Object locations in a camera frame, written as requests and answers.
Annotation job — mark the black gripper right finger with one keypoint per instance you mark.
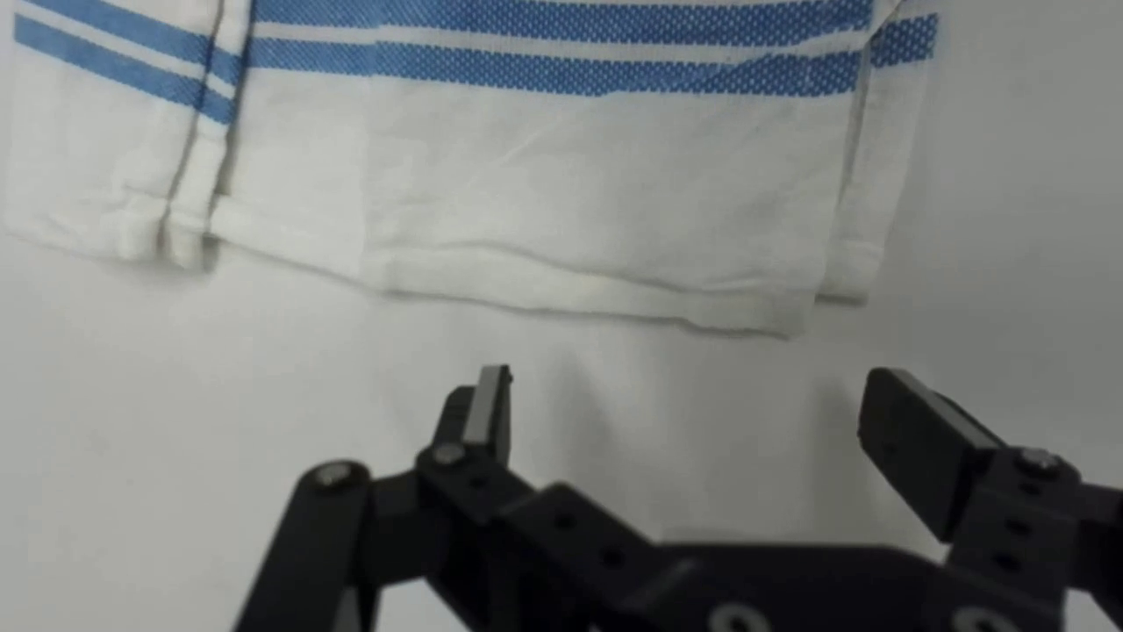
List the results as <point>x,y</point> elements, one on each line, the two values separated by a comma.
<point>955,470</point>

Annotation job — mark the white towel with blue stripes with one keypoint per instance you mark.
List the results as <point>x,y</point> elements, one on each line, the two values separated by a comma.
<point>706,163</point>

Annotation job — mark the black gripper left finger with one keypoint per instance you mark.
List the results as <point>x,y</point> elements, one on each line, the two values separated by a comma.
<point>476,433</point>

